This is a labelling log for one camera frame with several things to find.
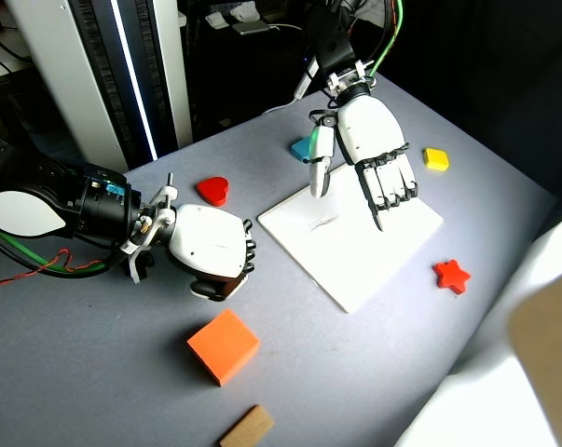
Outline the white cabinet with light strip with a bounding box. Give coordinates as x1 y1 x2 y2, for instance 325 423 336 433
5 0 193 173

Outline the blue rounded block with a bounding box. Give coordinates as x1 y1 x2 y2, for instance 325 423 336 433
290 138 315 164

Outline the red star block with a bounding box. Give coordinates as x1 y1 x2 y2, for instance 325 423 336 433
432 259 473 295

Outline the orange cube block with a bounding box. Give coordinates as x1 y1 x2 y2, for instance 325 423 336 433
185 307 262 387

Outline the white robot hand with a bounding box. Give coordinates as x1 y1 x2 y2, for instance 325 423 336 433
308 91 419 233
166 203 257 302

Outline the white adapter stick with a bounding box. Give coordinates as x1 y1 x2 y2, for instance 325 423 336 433
293 55 320 101

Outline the brown rectangular block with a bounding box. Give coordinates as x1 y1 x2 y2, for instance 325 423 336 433
218 404 276 447

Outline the grey flat box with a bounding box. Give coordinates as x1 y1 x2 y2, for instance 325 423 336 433
232 20 272 36

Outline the grey table cloth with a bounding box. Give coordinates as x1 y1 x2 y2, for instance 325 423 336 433
0 69 559 447

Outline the red heart block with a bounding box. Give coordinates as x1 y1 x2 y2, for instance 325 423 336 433
196 176 230 208

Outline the white cable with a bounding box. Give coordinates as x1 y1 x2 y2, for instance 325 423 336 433
260 96 301 117

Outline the yellow square block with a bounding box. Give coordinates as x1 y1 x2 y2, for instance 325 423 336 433
422 147 450 172

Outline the white paper pad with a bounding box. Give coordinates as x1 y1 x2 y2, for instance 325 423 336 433
256 161 445 314

